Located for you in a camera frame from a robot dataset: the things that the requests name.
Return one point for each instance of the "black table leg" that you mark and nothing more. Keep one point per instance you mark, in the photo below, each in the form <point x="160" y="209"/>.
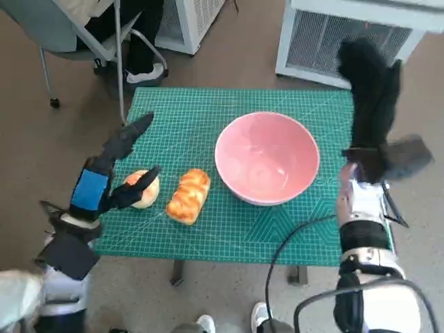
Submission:
<point x="298" y="275"/>
<point x="177" y="272"/>

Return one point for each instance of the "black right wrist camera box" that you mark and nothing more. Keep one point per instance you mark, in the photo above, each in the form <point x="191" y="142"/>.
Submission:
<point x="409" y="156"/>

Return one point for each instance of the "white plastic bag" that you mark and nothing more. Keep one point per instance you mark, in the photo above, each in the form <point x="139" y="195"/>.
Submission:
<point x="17" y="298"/>

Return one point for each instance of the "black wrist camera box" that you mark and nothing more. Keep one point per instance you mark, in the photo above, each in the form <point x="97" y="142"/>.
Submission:
<point x="409" y="156"/>
<point x="69" y="256"/>

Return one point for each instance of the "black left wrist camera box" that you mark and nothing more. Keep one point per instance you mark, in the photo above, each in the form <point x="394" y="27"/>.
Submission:
<point x="69" y="256"/>

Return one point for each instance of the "grey office chair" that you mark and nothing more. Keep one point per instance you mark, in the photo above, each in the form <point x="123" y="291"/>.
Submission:
<point x="41" y="27"/>

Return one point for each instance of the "round toy bread bun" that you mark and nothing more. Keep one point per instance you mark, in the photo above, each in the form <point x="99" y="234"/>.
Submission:
<point x="151" y="196"/>

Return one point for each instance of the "person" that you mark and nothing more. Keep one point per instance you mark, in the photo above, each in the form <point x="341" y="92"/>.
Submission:
<point x="138" y="41"/>

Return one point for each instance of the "braided toy bread loaf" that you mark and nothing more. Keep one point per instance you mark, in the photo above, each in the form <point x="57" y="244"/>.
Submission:
<point x="189" y="197"/>

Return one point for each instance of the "pink bowl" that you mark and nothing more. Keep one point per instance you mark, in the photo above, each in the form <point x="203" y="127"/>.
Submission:
<point x="267" y="159"/>

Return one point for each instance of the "large white mesh cabinet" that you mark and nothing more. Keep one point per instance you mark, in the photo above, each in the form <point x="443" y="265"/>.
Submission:
<point x="347" y="41"/>

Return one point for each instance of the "green cutting mat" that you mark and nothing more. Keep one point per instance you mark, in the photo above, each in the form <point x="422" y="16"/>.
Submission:
<point x="208" y="239"/>

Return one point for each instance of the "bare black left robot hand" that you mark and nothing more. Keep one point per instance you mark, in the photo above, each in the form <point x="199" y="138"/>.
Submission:
<point x="90" y="187"/>

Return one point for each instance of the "white shoe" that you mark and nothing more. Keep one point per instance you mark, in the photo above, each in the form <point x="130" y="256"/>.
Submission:
<point x="206" y="324"/>
<point x="260" y="315"/>

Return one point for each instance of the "small white mesh cabinet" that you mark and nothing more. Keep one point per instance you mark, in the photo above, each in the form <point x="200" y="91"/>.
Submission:
<point x="187" y="24"/>

